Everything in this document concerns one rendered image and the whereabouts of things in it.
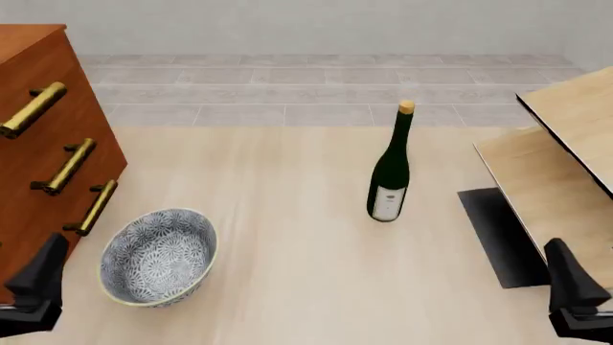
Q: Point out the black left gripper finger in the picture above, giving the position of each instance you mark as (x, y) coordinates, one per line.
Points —
(40, 273)

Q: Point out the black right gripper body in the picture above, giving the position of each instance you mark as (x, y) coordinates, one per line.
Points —
(582, 323)

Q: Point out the dark green wine bottle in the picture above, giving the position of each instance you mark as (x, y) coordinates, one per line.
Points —
(390, 179)

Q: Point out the wooden cabinet with drawers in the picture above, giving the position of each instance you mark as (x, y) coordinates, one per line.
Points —
(43, 151)

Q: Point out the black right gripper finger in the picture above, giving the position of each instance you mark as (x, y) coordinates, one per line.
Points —
(572, 280)

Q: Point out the blue patterned bowl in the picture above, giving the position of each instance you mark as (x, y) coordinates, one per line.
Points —
(158, 257)

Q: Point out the pale wooden wine rack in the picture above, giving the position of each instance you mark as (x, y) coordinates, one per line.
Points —
(565, 172)

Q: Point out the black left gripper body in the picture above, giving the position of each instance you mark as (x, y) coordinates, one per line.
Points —
(29, 318)

